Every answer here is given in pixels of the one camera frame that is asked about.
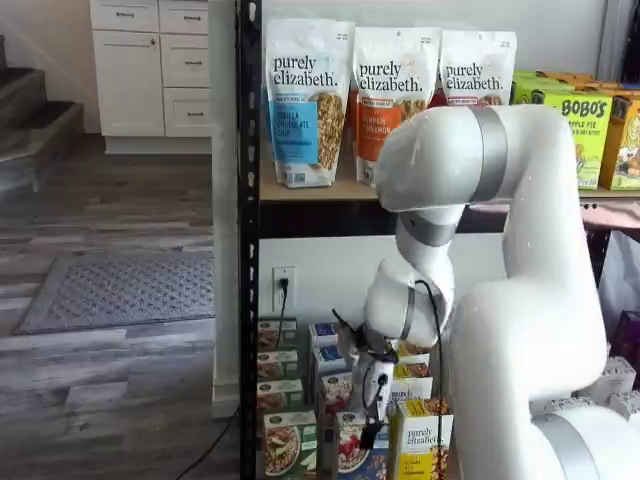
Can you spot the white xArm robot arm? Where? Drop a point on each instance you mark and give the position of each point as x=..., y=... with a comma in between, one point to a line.
x=540, y=200

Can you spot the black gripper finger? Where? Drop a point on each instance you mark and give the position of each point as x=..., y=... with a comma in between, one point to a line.
x=369, y=435

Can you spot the translucent white plastic bag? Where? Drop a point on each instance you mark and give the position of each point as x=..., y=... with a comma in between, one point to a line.
x=622, y=270

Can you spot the purple bag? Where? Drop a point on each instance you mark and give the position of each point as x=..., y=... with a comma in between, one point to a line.
x=625, y=335

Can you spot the white kitchen cabinet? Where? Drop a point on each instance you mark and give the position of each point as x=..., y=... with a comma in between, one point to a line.
x=130, y=80

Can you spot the red label granola bag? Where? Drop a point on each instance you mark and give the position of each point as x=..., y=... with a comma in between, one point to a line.
x=475, y=65
x=436, y=99

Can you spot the white wall outlet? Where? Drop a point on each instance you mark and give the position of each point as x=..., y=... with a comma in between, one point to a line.
x=276, y=300

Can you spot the blue label granola bag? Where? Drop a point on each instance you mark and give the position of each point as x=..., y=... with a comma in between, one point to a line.
x=295, y=125

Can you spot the blue and white cereal box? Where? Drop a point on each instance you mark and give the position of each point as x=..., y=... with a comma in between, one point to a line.
x=350, y=450
x=330, y=356
x=325, y=332
x=337, y=392

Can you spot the black metal shelving unit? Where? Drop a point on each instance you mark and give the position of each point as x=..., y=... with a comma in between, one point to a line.
x=248, y=200

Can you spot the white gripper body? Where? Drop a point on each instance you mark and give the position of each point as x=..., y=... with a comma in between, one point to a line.
x=380, y=392

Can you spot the grey patterned floor mat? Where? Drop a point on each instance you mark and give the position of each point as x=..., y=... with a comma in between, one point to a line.
x=125, y=292

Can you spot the orange label granola bag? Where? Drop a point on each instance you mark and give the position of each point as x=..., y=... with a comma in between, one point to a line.
x=352, y=130
x=375, y=75

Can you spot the green Bobo's apple pie box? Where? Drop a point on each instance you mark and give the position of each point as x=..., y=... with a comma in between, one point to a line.
x=537, y=92
x=592, y=145

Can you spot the yellow and white granola box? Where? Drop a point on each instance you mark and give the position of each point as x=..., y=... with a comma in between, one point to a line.
x=412, y=390
x=420, y=445
x=417, y=350
x=412, y=370

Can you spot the yellow Bobo's box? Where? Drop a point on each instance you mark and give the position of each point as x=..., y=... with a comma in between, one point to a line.
x=625, y=145
x=615, y=90

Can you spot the green cereal box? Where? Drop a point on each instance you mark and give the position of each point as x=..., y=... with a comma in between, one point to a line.
x=272, y=334
x=277, y=365
x=280, y=396
x=290, y=445

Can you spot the grey wooden stairs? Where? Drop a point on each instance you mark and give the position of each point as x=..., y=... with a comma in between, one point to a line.
x=30, y=125

